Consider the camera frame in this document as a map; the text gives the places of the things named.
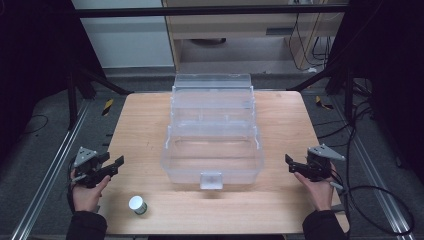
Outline person's right hand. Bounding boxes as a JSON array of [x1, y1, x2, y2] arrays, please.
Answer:
[[293, 162, 337, 212]]

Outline black metal stand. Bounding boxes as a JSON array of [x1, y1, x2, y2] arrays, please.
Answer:
[[285, 63, 356, 125], [65, 63, 135, 132]]

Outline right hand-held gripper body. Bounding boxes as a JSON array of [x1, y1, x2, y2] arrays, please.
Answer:
[[299, 143, 347, 183]]

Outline black horizontal bar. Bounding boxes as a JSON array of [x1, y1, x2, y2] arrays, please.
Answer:
[[71, 4, 350, 18]]

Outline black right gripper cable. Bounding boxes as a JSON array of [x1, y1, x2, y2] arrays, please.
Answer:
[[330, 179, 416, 236]]

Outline white cabinet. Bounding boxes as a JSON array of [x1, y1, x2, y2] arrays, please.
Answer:
[[71, 0, 175, 70]]

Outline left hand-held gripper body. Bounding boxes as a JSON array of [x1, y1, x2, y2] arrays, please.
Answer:
[[71, 146, 111, 190]]

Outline small white-lidded jar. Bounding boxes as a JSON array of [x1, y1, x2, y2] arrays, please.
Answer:
[[128, 195, 149, 216]]

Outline aluminium floor rail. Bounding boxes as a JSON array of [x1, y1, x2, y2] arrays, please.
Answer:
[[9, 99, 92, 240], [329, 95, 417, 240]]

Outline black cabinet cables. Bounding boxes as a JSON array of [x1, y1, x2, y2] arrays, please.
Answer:
[[287, 13, 335, 73]]

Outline clear plastic storage box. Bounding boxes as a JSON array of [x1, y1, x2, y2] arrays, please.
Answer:
[[160, 72, 266, 191]]

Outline black curtain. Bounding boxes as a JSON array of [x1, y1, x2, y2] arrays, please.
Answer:
[[0, 0, 106, 165], [327, 0, 424, 183]]

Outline yellow-black tape strip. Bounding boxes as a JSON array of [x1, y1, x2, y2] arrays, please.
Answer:
[[101, 98, 115, 117], [314, 95, 335, 111]]

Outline person's left hand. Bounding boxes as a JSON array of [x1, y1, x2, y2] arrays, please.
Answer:
[[69, 168, 112, 213]]

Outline black floor cable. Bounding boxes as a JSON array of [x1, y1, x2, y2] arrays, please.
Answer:
[[312, 99, 375, 148], [19, 114, 50, 137]]

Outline wooden cabinet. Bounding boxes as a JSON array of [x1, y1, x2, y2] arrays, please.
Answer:
[[161, 0, 350, 72]]

